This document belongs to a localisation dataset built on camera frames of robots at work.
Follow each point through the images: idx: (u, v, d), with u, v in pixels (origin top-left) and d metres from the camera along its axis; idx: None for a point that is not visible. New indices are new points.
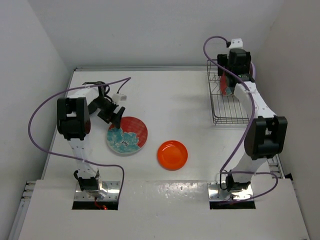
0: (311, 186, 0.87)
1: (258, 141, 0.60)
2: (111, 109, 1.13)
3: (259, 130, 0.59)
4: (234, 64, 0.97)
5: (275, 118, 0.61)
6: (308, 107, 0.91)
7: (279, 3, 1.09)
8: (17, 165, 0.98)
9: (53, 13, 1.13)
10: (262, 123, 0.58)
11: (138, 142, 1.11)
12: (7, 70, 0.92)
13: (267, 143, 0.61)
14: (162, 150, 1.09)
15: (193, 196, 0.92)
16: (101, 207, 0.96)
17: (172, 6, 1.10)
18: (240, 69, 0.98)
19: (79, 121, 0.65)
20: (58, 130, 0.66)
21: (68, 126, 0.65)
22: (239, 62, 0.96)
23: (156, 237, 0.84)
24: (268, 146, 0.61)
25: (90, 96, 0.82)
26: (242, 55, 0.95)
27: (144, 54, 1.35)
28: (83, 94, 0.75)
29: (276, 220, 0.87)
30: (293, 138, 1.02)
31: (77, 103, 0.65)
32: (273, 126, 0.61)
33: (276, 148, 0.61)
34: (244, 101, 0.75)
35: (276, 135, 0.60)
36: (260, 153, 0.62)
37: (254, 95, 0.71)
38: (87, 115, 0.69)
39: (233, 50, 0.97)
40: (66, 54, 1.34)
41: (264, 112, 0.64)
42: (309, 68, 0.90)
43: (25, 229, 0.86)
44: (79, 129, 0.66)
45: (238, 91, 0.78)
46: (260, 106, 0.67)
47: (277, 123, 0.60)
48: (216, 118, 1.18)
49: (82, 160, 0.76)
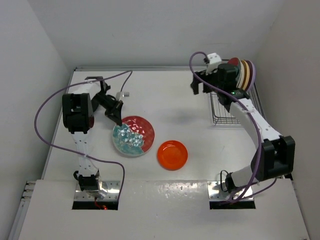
0: (312, 186, 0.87)
1: (268, 166, 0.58)
2: (112, 106, 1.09)
3: (268, 155, 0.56)
4: (225, 81, 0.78)
5: (281, 139, 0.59)
6: (308, 107, 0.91)
7: (279, 3, 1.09)
8: (18, 165, 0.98)
9: (53, 14, 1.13)
10: (271, 148, 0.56)
11: (142, 146, 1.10)
12: (8, 71, 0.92)
13: (276, 166, 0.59)
14: (162, 151, 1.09)
15: (193, 196, 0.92)
16: (101, 207, 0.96)
17: (172, 6, 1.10)
18: (231, 85, 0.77)
19: (83, 115, 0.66)
20: (63, 123, 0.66)
21: (73, 120, 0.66)
22: (229, 78, 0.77)
23: (156, 237, 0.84)
24: (278, 169, 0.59)
25: None
26: (233, 70, 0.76)
27: (144, 54, 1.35)
28: (85, 89, 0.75)
29: (276, 220, 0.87)
30: (293, 138, 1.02)
31: (82, 98, 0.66)
32: (279, 146, 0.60)
33: (285, 169, 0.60)
34: (243, 121, 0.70)
35: (285, 156, 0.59)
36: (270, 177, 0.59)
37: (253, 115, 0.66)
38: (92, 109, 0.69)
39: (221, 65, 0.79)
40: (66, 54, 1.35)
41: (269, 134, 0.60)
42: (309, 68, 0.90)
43: (25, 229, 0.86)
44: (85, 122, 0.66)
45: (235, 110, 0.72)
46: (263, 127, 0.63)
47: (285, 145, 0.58)
48: (216, 118, 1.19)
49: (84, 154, 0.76)
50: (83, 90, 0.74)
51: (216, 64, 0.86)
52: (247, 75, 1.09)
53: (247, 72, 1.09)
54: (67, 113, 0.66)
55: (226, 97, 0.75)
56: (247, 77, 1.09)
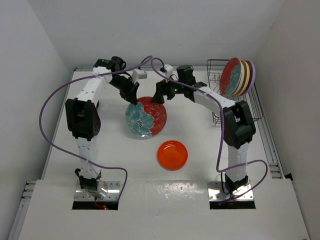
0: (311, 186, 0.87)
1: (234, 129, 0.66)
2: (127, 89, 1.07)
3: (228, 118, 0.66)
4: (185, 80, 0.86)
5: (237, 105, 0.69)
6: (307, 107, 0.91)
7: (279, 3, 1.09)
8: (18, 165, 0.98)
9: (53, 14, 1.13)
10: (228, 112, 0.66)
11: (152, 128, 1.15)
12: (8, 70, 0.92)
13: (242, 128, 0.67)
14: (163, 150, 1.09)
15: (193, 196, 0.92)
16: (101, 207, 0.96)
17: (172, 6, 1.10)
18: (191, 82, 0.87)
19: (87, 125, 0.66)
20: (68, 128, 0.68)
21: (77, 127, 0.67)
22: (188, 75, 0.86)
23: (156, 237, 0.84)
24: (244, 131, 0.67)
25: (101, 87, 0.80)
26: (188, 68, 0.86)
27: (144, 55, 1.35)
28: (91, 91, 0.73)
29: (276, 220, 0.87)
30: (293, 138, 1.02)
31: (87, 107, 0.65)
32: (239, 112, 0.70)
33: (250, 130, 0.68)
34: (207, 103, 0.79)
35: (245, 118, 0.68)
36: (240, 138, 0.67)
37: (211, 94, 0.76)
38: (96, 118, 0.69)
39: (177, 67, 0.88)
40: (66, 54, 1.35)
41: (226, 103, 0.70)
42: (309, 68, 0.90)
43: (25, 229, 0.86)
44: (87, 130, 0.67)
45: (198, 98, 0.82)
46: (221, 100, 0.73)
47: (241, 108, 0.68)
48: (216, 118, 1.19)
49: (86, 159, 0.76)
50: (89, 92, 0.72)
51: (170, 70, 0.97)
52: (247, 75, 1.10)
53: (246, 71, 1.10)
54: (71, 120, 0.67)
55: (189, 90, 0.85)
56: (247, 78, 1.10)
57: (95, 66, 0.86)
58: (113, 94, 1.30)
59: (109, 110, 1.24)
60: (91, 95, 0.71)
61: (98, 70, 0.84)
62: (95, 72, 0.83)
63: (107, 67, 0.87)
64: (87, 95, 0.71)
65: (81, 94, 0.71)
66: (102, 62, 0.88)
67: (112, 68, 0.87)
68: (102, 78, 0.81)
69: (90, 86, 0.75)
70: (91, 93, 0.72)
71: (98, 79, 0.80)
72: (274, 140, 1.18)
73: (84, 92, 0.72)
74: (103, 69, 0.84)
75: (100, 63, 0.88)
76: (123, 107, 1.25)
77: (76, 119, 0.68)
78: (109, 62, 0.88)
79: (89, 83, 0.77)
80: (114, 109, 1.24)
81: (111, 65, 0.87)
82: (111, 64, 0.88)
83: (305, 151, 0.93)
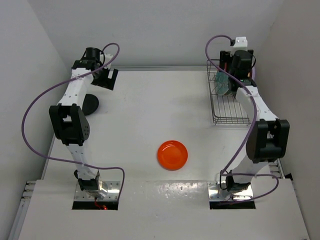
0: (311, 186, 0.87)
1: (261, 144, 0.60)
2: (106, 77, 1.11)
3: (261, 132, 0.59)
4: (238, 68, 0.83)
5: (277, 121, 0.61)
6: (308, 107, 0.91)
7: (279, 3, 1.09)
8: (18, 166, 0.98)
9: (53, 14, 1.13)
10: (264, 126, 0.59)
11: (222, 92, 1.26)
12: (8, 72, 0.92)
13: (269, 147, 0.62)
14: (162, 150, 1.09)
15: (193, 196, 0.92)
16: (101, 207, 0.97)
17: (171, 6, 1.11)
18: (243, 75, 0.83)
19: (76, 129, 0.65)
20: (55, 136, 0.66)
21: (66, 133, 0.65)
22: (243, 66, 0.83)
23: (156, 237, 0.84)
24: (271, 150, 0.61)
25: (84, 87, 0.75)
26: (247, 60, 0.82)
27: (144, 55, 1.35)
28: (75, 94, 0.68)
29: (276, 220, 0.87)
30: (294, 138, 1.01)
31: (73, 111, 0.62)
32: (276, 129, 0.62)
33: (278, 152, 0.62)
34: (246, 105, 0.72)
35: (279, 138, 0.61)
36: (263, 156, 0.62)
37: (256, 99, 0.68)
38: (84, 121, 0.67)
39: (238, 53, 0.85)
40: (66, 55, 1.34)
41: (266, 116, 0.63)
42: (309, 68, 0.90)
43: (25, 229, 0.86)
44: (78, 134, 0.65)
45: (239, 95, 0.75)
46: (262, 109, 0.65)
47: (280, 127, 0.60)
48: (216, 117, 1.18)
49: (82, 163, 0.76)
50: (72, 96, 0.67)
51: (239, 49, 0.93)
52: None
53: None
54: (58, 127, 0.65)
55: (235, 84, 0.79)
56: None
57: (73, 68, 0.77)
58: (113, 94, 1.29)
59: (109, 110, 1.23)
60: (75, 99, 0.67)
61: (77, 71, 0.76)
62: (74, 74, 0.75)
63: (87, 67, 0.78)
64: (71, 99, 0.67)
65: (64, 99, 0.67)
66: (80, 63, 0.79)
67: (92, 68, 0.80)
68: (84, 78, 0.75)
69: (73, 88, 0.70)
70: (75, 96, 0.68)
71: (79, 80, 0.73)
72: None
73: (66, 96, 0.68)
74: (83, 70, 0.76)
75: (79, 63, 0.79)
76: (123, 107, 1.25)
77: (63, 125, 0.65)
78: (88, 62, 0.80)
79: (69, 86, 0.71)
80: (114, 109, 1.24)
81: (90, 64, 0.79)
82: (90, 63, 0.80)
83: (305, 151, 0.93)
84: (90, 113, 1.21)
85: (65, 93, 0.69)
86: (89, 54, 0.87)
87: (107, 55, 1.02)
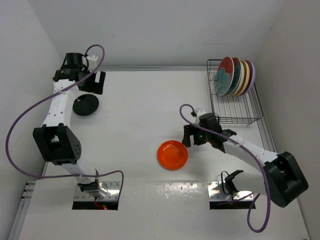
0: (312, 187, 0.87)
1: (281, 185, 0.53)
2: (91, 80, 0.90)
3: (274, 174, 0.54)
4: (211, 128, 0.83)
5: (280, 157, 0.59)
6: (308, 108, 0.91)
7: (279, 3, 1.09)
8: (17, 166, 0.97)
9: (52, 14, 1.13)
10: (272, 167, 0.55)
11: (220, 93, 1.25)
12: (7, 71, 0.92)
13: (291, 185, 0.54)
14: (163, 150, 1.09)
15: (193, 196, 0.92)
16: (101, 207, 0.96)
17: (171, 6, 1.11)
18: (219, 130, 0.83)
19: (66, 150, 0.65)
20: (45, 160, 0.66)
21: (55, 155, 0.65)
22: (213, 124, 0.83)
23: (156, 237, 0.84)
24: (294, 188, 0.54)
25: (70, 103, 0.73)
26: (213, 116, 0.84)
27: (143, 55, 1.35)
28: (60, 112, 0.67)
29: (277, 220, 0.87)
30: (293, 139, 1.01)
31: (59, 131, 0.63)
32: (283, 164, 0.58)
33: (301, 185, 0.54)
34: (240, 155, 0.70)
35: (292, 171, 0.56)
36: (291, 197, 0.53)
37: (245, 145, 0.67)
38: (74, 140, 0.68)
39: (201, 117, 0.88)
40: (66, 55, 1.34)
41: (266, 156, 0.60)
42: (309, 68, 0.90)
43: (25, 230, 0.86)
44: (69, 154, 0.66)
45: (229, 148, 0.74)
46: (260, 152, 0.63)
47: (286, 161, 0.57)
48: None
49: (79, 175, 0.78)
50: (58, 114, 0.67)
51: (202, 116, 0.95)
52: (247, 75, 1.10)
53: (246, 71, 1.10)
54: (46, 150, 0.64)
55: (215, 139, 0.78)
56: (247, 77, 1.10)
57: (55, 81, 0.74)
58: (113, 94, 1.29)
59: (109, 110, 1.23)
60: (61, 117, 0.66)
61: (60, 84, 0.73)
62: (57, 87, 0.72)
63: (70, 77, 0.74)
64: (57, 118, 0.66)
65: (49, 118, 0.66)
66: (62, 74, 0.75)
67: (76, 78, 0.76)
68: (68, 91, 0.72)
69: (57, 105, 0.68)
70: (60, 114, 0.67)
71: (63, 95, 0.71)
72: (275, 141, 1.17)
73: (51, 115, 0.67)
74: (66, 82, 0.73)
75: (60, 74, 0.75)
76: (122, 107, 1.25)
77: (51, 147, 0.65)
78: (70, 71, 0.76)
79: (54, 102, 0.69)
80: (114, 109, 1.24)
81: (73, 74, 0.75)
82: (73, 73, 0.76)
83: (305, 153, 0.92)
84: (90, 113, 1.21)
85: (49, 111, 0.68)
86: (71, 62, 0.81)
87: (91, 57, 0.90)
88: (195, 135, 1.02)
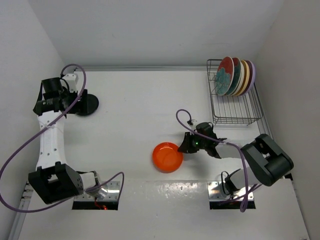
0: (312, 186, 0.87)
1: (263, 161, 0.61)
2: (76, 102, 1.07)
3: (253, 152, 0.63)
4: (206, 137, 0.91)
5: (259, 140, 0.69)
6: (308, 108, 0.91)
7: (279, 3, 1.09)
8: (17, 166, 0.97)
9: (52, 14, 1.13)
10: (250, 147, 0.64)
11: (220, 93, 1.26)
12: (7, 72, 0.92)
13: (274, 163, 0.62)
14: (158, 151, 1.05)
15: (193, 196, 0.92)
16: (101, 207, 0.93)
17: (171, 6, 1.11)
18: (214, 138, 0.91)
19: (66, 186, 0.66)
20: (47, 202, 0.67)
21: (56, 195, 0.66)
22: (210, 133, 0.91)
23: (156, 237, 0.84)
24: (277, 165, 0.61)
25: (61, 137, 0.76)
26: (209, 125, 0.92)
27: (143, 55, 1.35)
28: (54, 149, 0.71)
29: (276, 220, 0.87)
30: (293, 139, 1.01)
31: (57, 169, 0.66)
32: (263, 146, 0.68)
33: (283, 160, 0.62)
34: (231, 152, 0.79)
35: (271, 150, 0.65)
36: (277, 174, 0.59)
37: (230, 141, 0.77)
38: (74, 175, 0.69)
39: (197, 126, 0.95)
40: (65, 55, 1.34)
41: None
42: (309, 69, 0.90)
43: (25, 230, 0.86)
44: (71, 190, 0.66)
45: (222, 151, 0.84)
46: None
47: (264, 142, 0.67)
48: (216, 118, 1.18)
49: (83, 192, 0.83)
50: (52, 152, 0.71)
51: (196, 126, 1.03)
52: (247, 74, 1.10)
53: (247, 71, 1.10)
54: (46, 194, 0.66)
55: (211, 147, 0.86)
56: (247, 76, 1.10)
57: (39, 115, 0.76)
58: (113, 94, 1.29)
59: (109, 110, 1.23)
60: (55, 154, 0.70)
61: (45, 118, 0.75)
62: (44, 122, 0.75)
63: (55, 108, 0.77)
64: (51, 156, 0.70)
65: (44, 159, 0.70)
66: (45, 106, 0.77)
67: (61, 108, 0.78)
68: (57, 124, 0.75)
69: (50, 144, 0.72)
70: (54, 151, 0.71)
71: (52, 129, 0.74)
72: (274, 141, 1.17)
73: (45, 155, 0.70)
74: (51, 114, 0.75)
75: (43, 106, 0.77)
76: (122, 107, 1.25)
77: (51, 189, 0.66)
78: (53, 101, 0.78)
79: (45, 141, 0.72)
80: (114, 109, 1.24)
81: (56, 104, 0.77)
82: (56, 102, 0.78)
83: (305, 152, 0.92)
84: (90, 113, 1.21)
85: (41, 151, 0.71)
86: (51, 89, 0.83)
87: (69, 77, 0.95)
88: (189, 144, 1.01)
